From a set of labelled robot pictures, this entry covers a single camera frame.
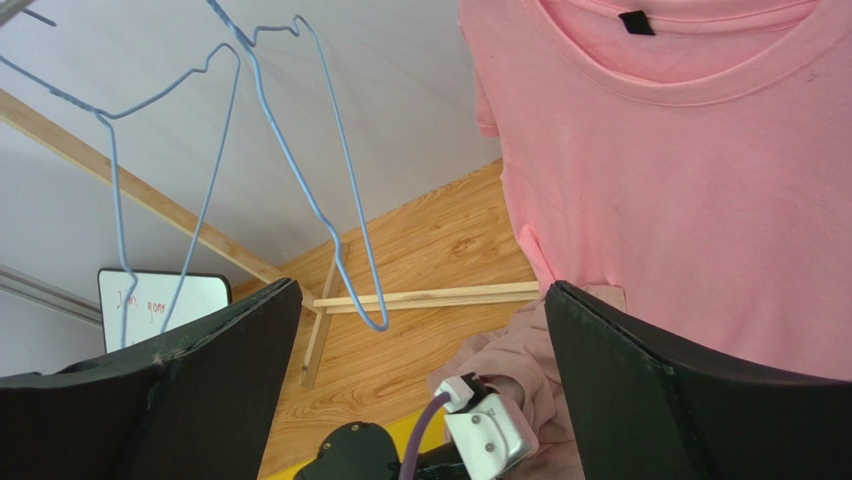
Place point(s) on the white dry-erase board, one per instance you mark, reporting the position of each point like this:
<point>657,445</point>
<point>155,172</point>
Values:
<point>137,308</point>

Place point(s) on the light blue wire hanger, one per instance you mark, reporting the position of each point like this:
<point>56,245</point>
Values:
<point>106,119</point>

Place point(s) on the dusty pink printed t shirt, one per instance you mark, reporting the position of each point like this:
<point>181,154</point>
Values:
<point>518,361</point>

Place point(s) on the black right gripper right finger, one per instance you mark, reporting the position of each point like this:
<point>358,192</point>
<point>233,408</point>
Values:
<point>648,404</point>

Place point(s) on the bright pink t shirt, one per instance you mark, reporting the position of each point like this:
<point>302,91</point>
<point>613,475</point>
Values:
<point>694,154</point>

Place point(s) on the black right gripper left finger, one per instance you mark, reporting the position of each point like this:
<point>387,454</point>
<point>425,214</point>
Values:
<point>196,402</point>

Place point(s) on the wooden clothes rack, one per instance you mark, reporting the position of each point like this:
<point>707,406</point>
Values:
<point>50,135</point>

